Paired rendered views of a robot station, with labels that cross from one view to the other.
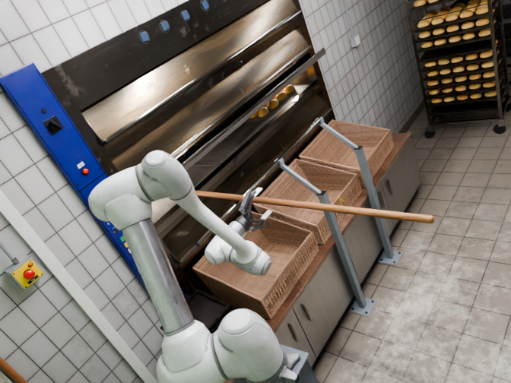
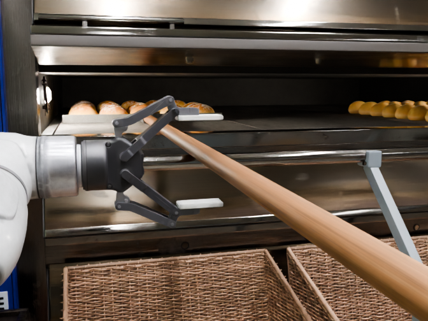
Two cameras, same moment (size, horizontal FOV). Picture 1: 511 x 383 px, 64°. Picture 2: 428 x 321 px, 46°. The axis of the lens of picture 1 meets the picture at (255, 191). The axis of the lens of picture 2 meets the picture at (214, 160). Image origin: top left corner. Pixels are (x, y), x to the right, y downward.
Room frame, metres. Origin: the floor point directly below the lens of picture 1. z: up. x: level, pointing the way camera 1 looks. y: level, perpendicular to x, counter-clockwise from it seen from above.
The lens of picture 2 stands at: (1.02, -0.36, 1.31)
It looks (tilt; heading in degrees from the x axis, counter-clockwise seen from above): 9 degrees down; 26
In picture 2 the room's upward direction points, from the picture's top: straight up
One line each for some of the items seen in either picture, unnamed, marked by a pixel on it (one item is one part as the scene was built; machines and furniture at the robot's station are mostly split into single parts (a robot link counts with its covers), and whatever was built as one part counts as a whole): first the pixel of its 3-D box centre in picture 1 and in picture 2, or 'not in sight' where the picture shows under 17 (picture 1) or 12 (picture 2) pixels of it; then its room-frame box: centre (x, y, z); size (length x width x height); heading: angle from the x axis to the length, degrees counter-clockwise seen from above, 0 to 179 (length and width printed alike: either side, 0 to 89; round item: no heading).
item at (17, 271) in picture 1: (25, 272); not in sight; (1.55, 1.01, 1.46); 0.10 x 0.07 x 0.10; 130
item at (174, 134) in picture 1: (230, 91); (369, 1); (2.54, -0.11, 1.54); 1.79 x 0.11 x 0.19; 130
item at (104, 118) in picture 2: not in sight; (139, 114); (2.64, 0.73, 1.20); 0.55 x 0.36 x 0.03; 130
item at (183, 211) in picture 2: not in sight; (183, 216); (1.70, 0.02, 1.11); 0.05 x 0.01 x 0.03; 130
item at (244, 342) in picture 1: (246, 341); not in sight; (0.98, 0.23, 1.17); 0.18 x 0.16 x 0.22; 87
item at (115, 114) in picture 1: (212, 51); not in sight; (2.54, -0.11, 1.80); 1.79 x 0.11 x 0.19; 130
